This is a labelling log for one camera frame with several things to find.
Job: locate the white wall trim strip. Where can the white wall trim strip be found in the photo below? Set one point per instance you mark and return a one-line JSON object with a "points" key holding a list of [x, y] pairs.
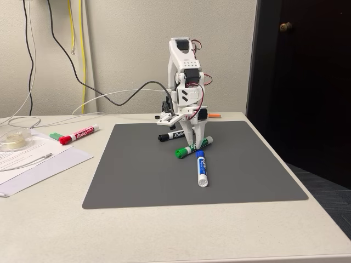
{"points": [[90, 54]]}

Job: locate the red Expo marker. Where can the red Expo marker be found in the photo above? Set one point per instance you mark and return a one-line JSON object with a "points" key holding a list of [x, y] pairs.
{"points": [[79, 134]]}

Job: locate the brass door knob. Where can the brass door knob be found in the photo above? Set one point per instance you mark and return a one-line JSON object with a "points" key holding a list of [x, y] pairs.
{"points": [[285, 26]]}

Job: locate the black Expo marker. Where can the black Expo marker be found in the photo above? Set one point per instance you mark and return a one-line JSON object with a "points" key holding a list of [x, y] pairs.
{"points": [[172, 135]]}

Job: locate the small green marker cap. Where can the small green marker cap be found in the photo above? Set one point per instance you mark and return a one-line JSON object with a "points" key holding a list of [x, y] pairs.
{"points": [[56, 135]]}

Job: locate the grey rubber mat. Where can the grey rubber mat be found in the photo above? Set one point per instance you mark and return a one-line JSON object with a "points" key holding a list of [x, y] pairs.
{"points": [[164, 178]]}

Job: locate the clear tape dispenser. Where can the clear tape dispenser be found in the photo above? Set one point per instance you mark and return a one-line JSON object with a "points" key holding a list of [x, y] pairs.
{"points": [[13, 139]]}

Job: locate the white camera box black lens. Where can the white camera box black lens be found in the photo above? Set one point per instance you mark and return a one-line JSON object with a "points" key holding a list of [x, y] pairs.
{"points": [[168, 119]]}

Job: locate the orange flat strip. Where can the orange flat strip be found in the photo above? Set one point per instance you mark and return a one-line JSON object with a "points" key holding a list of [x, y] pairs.
{"points": [[215, 115]]}

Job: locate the printed white paper sheet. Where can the printed white paper sheet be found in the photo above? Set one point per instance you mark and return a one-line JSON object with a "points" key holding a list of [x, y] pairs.
{"points": [[35, 153]]}

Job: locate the green Expo marker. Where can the green Expo marker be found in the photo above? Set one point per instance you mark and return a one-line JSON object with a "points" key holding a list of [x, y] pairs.
{"points": [[183, 151]]}

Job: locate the blue Expo marker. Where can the blue Expo marker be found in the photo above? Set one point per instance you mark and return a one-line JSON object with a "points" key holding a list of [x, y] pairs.
{"points": [[202, 168]]}

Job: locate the blank white paper sheet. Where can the blank white paper sheet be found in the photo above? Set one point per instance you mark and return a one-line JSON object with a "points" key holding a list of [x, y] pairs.
{"points": [[63, 164]]}

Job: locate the dark door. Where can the dark door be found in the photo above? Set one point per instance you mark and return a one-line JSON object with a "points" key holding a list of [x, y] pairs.
{"points": [[315, 96]]}

